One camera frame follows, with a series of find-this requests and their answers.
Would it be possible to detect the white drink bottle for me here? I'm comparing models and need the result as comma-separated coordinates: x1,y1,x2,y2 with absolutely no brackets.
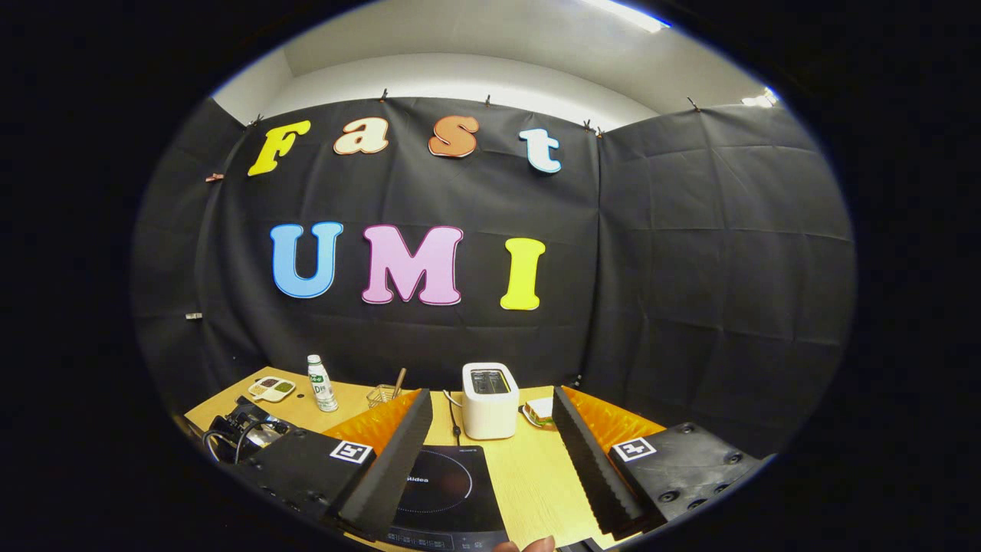
307,354,339,413

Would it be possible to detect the black backdrop cloth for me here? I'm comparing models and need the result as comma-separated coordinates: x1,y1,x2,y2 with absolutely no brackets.
130,96,855,461

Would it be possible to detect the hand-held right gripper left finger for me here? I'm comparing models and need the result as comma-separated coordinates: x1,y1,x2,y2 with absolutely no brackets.
230,389,435,539

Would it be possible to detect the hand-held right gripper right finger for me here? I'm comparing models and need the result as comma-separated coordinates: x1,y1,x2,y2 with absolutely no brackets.
550,386,767,537

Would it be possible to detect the white toaster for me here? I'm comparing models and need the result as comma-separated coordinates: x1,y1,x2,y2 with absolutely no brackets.
461,363,520,441

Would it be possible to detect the black power cable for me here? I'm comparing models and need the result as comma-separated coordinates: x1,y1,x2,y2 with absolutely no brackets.
443,389,464,447

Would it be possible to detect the sandwich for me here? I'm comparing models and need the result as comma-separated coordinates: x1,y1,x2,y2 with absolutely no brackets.
523,396,556,429

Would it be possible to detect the white divided dish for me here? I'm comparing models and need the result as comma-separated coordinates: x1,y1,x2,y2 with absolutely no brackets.
247,376,297,404

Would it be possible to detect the black induction cooktop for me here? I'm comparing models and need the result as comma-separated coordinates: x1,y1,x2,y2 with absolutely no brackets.
383,445,510,551

